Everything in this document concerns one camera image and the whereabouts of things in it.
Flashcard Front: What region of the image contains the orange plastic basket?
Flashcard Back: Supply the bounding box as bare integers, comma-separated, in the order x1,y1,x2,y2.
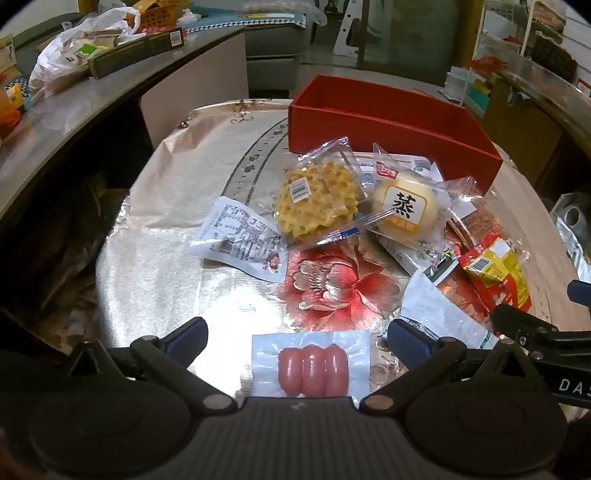
134,0,192,29

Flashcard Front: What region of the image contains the white foil snack packet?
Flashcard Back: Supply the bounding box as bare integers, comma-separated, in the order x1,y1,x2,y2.
399,269,500,350

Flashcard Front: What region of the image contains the long dark green box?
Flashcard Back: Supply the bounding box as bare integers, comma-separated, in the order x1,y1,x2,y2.
88,28,185,79

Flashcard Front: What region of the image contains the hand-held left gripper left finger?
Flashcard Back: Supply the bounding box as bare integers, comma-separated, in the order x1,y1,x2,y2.
68,318,236,415

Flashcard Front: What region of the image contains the round steamed cake packet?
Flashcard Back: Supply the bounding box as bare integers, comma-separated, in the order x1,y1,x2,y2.
369,143,485,245

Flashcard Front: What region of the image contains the red cardboard box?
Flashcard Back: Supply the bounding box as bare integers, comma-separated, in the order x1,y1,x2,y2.
288,75,504,192

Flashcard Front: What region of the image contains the white printed pouch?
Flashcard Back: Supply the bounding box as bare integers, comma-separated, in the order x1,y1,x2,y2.
191,196,289,282

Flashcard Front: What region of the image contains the blue patterned blanket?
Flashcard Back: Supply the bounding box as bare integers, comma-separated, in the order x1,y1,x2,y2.
185,10,308,34

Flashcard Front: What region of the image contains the grey side cabinet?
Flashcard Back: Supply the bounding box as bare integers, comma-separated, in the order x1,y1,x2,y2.
0,23,250,222

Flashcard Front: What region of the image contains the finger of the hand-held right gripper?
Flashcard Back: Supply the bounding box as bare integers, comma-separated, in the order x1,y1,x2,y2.
567,279,591,308
491,304,560,348

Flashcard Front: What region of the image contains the grey sofa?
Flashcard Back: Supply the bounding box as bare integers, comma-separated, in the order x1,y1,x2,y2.
185,9,328,90

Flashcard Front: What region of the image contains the dark woven basket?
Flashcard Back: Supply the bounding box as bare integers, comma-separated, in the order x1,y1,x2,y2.
526,34,579,83

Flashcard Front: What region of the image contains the white board stand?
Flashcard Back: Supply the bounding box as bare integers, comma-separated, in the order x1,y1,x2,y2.
333,13,366,59

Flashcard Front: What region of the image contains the white plastic shopping bag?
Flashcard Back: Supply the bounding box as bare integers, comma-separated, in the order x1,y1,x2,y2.
28,7,141,97

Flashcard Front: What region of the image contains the white wire rack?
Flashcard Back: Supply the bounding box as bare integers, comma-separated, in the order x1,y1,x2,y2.
445,0,568,108

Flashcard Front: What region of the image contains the pink sausage packet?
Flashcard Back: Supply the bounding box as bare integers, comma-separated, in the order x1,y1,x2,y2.
252,330,372,402

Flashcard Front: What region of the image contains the shiny floral tablecloth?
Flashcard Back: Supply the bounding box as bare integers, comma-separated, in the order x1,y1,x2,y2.
95,99,591,411

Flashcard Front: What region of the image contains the wooden counter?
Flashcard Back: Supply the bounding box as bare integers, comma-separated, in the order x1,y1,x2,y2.
482,69,591,185

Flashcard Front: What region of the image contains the red yellow snack packet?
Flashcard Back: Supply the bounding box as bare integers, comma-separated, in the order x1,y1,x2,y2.
457,232,534,315

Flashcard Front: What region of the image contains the yellow waffle packet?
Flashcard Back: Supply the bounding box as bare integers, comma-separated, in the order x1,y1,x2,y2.
276,136,393,250

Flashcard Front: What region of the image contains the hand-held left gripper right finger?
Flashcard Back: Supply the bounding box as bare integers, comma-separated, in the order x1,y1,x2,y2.
359,318,550,415

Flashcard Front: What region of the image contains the silver tape roll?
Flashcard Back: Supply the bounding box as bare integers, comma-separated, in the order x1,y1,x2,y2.
561,203,585,228

